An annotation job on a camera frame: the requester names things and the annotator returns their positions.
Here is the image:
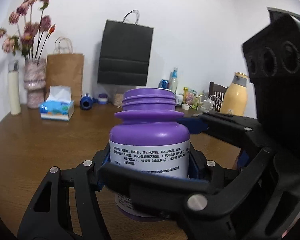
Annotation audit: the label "purple plastic bottle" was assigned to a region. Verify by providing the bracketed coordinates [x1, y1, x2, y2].
[109, 87, 191, 222]

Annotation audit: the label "snack packets pile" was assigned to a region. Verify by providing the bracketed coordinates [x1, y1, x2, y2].
[175, 87, 207, 111]

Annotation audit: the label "wooden chair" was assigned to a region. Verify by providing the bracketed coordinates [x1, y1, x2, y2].
[208, 81, 228, 112]

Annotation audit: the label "yellow thermos jug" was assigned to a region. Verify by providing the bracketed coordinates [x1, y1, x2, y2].
[220, 72, 248, 116]

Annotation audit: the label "clear drink bottle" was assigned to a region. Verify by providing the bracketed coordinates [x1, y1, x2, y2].
[169, 67, 178, 94]

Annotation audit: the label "blue soda can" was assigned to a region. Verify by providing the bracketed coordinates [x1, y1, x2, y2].
[159, 79, 169, 89]

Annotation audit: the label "blue round cap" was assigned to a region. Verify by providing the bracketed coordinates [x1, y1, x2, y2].
[79, 93, 97, 111]

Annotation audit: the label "small purple lidded jar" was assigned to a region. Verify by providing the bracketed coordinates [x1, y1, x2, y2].
[97, 93, 108, 105]

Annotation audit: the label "clear container of seeds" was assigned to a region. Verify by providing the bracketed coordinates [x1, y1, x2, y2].
[112, 93, 123, 107]

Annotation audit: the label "blue tissue box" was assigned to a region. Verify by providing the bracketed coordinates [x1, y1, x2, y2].
[39, 86, 75, 121]

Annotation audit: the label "brown paper bag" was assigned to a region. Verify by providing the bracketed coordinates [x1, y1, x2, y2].
[46, 36, 84, 106]

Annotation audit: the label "black paper bag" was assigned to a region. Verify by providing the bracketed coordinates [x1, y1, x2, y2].
[97, 10, 154, 86]

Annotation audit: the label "pink ceramic vase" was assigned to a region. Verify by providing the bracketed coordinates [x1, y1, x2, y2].
[24, 59, 46, 109]

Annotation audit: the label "cream thermos bottle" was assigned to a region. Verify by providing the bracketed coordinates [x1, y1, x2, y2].
[8, 60, 21, 115]

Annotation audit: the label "dried pink flowers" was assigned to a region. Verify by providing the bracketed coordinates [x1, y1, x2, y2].
[0, 0, 56, 61]

